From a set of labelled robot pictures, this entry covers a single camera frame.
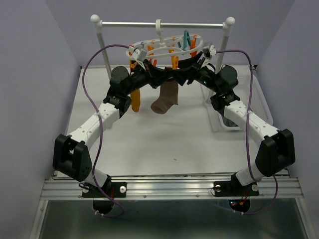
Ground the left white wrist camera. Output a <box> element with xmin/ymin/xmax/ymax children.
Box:
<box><xmin>128</xmin><ymin>45</ymin><xmax>148</xmax><ymax>67</ymax></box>

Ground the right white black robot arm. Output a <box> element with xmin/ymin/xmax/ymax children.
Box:
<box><xmin>172</xmin><ymin>55</ymin><xmax>296</xmax><ymax>197</ymax></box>

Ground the yellow orange clothes peg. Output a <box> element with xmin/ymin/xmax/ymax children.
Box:
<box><xmin>129</xmin><ymin>60</ymin><xmax>138</xmax><ymax>71</ymax></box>

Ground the aluminium rail frame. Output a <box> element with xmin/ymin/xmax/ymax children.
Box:
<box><xmin>30</xmin><ymin>170</ymin><xmax>317</xmax><ymax>239</ymax></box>

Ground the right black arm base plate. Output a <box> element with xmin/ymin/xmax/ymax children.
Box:
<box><xmin>213</xmin><ymin>181</ymin><xmax>260</xmax><ymax>197</ymax></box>

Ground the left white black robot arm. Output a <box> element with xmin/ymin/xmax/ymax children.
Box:
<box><xmin>53</xmin><ymin>60</ymin><xmax>172</xmax><ymax>196</ymax></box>

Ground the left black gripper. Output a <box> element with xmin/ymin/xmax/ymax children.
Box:
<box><xmin>124</xmin><ymin>59</ymin><xmax>171</xmax><ymax>95</ymax></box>

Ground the teal clothes peg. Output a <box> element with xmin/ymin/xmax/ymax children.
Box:
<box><xmin>182</xmin><ymin>30</ymin><xmax>192</xmax><ymax>51</ymax></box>

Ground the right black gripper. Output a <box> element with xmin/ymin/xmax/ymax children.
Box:
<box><xmin>167</xmin><ymin>51</ymin><xmax>221</xmax><ymax>94</ymax></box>

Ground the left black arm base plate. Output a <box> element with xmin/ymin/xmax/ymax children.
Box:
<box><xmin>79</xmin><ymin>182</ymin><xmax>127</xmax><ymax>199</ymax></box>

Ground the white clothes drying rack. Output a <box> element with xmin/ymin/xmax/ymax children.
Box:
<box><xmin>105</xmin><ymin>23</ymin><xmax>226</xmax><ymax>78</ymax></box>

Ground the white plastic laundry basket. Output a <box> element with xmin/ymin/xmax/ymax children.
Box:
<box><xmin>214</xmin><ymin>74</ymin><xmax>274</xmax><ymax>131</ymax></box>

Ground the white round clip hanger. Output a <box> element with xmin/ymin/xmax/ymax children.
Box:
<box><xmin>126</xmin><ymin>19</ymin><xmax>203</xmax><ymax>70</ymax></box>

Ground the maroon white striped sock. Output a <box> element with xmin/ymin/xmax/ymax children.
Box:
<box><xmin>151</xmin><ymin>80</ymin><xmax>178</xmax><ymax>115</ymax></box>

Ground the mustard brown striped sock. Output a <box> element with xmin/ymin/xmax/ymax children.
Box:
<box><xmin>130</xmin><ymin>89</ymin><xmax>141</xmax><ymax>113</ymax></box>

